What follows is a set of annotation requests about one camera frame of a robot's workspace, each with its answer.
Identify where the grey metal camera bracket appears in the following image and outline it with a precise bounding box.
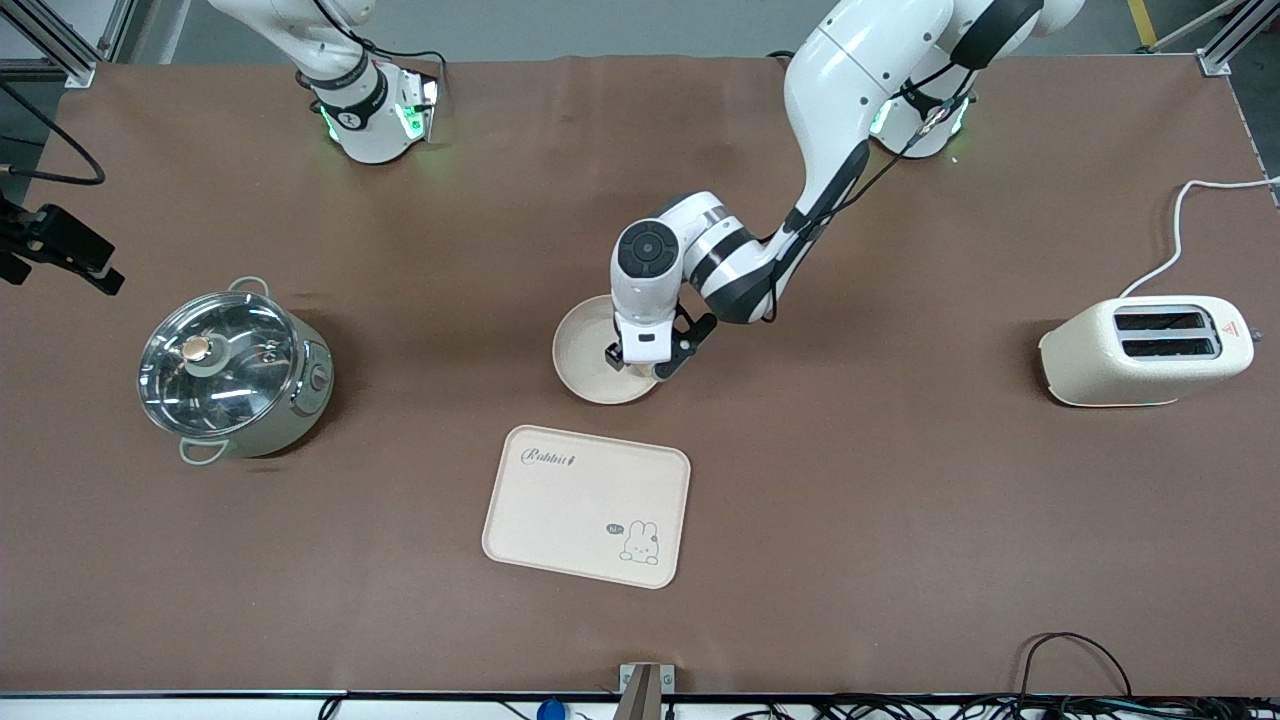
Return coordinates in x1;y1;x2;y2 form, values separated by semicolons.
618;661;677;720

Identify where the glass pot lid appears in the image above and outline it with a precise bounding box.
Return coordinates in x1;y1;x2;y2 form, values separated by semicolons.
137;291;302;439

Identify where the aluminium frame profile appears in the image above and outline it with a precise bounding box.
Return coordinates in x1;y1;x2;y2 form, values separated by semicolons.
0;0;138;90
1194;0;1280;77

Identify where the cream two-slot toaster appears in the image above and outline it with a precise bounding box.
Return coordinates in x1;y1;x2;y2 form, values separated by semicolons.
1037;294;1257;409

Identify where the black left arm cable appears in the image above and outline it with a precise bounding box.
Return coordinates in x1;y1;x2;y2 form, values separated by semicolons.
768;58;978;243

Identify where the black looped cable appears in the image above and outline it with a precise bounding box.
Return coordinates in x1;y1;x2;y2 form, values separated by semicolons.
1019;631;1134;702

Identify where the silver electric cooking pot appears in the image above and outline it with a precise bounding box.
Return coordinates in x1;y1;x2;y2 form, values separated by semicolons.
137;276;336;467

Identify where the white toaster power cable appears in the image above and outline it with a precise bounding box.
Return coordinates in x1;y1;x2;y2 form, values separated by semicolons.
1117;177;1280;300

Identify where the black cable bundle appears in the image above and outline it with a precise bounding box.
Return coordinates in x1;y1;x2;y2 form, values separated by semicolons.
700;694;1280;720

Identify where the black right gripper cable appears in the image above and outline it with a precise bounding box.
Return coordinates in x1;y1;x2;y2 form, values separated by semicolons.
0;84;107;187

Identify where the black right base cable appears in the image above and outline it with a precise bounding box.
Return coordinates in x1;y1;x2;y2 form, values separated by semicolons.
314;0;449;105

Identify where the cream rabbit print tray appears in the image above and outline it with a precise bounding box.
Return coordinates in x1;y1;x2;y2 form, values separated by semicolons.
481;424;693;590

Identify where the cream round plate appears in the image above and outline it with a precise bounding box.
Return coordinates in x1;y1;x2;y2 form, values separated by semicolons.
552;294;662;406

